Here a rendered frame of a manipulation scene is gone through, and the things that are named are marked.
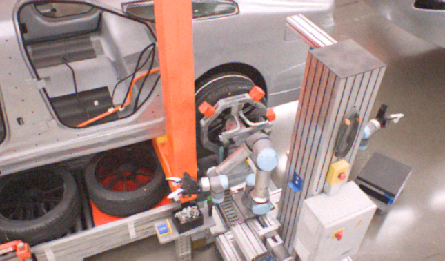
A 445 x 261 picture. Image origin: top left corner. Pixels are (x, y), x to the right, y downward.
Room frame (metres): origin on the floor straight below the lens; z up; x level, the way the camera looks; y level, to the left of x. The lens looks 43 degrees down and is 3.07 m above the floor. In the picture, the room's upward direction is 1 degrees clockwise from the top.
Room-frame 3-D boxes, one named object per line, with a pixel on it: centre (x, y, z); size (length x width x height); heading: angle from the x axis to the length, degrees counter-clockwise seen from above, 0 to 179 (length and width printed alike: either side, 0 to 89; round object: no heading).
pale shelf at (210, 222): (1.81, 0.23, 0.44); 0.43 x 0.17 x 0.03; 113
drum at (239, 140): (2.40, -0.14, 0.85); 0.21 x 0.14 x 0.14; 23
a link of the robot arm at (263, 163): (1.62, -0.26, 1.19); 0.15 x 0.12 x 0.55; 11
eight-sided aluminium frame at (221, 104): (2.47, -0.12, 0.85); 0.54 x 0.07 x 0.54; 113
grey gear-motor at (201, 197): (2.37, 0.18, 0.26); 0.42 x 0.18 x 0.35; 23
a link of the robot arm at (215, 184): (1.57, 0.00, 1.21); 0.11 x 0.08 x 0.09; 102
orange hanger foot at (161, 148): (2.35, 0.39, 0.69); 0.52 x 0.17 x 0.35; 23
